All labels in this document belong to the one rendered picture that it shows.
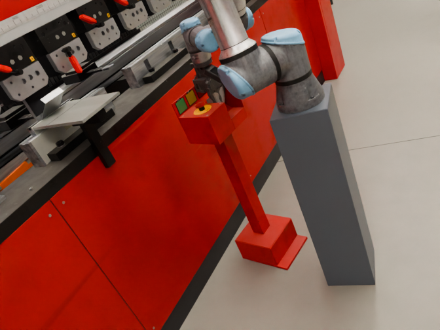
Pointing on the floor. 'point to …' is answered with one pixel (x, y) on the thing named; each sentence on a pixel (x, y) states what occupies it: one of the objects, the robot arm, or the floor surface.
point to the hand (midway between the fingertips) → (222, 107)
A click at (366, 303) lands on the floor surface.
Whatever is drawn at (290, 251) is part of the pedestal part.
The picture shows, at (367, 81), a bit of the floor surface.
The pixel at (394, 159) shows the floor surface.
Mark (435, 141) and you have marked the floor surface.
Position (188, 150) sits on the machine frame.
